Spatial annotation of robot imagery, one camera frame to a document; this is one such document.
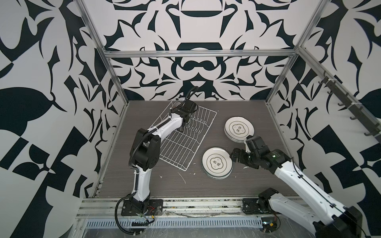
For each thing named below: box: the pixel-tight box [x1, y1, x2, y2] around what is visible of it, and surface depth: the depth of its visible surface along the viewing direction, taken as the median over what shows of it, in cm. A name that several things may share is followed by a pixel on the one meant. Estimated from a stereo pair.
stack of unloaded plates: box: [223, 126, 255, 143], surface depth 101 cm
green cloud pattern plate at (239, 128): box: [224, 116, 255, 141], surface depth 104 cm
